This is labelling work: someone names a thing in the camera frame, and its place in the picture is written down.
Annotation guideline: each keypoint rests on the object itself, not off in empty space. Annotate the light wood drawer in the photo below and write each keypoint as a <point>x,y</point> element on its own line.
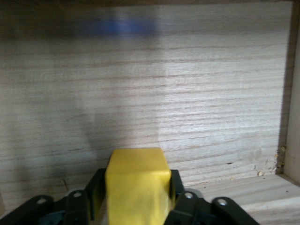
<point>192,93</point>

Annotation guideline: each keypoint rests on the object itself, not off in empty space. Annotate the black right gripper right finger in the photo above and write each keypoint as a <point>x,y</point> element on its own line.
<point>180,199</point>

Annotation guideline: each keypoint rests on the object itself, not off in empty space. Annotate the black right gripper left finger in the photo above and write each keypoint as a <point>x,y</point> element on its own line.
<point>96,192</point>

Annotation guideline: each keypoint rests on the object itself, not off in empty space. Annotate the yellow cube block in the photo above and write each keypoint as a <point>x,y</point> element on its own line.
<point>138,185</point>

